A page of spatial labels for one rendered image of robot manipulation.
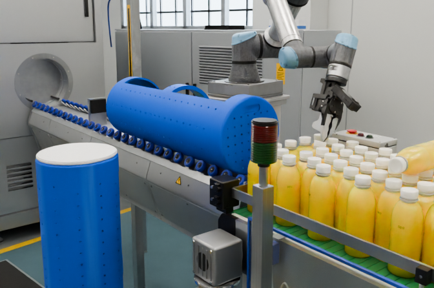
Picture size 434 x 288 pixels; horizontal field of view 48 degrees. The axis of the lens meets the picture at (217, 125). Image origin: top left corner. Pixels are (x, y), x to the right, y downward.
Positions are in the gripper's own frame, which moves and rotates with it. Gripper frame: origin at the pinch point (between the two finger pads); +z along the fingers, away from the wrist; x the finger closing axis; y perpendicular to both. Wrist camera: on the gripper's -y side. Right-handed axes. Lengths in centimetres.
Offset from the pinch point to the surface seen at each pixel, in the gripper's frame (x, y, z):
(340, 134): -14.1, 5.5, -4.2
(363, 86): -234, 163, -85
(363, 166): 11.2, -23.9, 7.4
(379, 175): 14.1, -31.1, 9.1
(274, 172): 17.5, 1.4, 15.5
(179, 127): 22, 50, 9
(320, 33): -123, 128, -89
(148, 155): 14, 79, 22
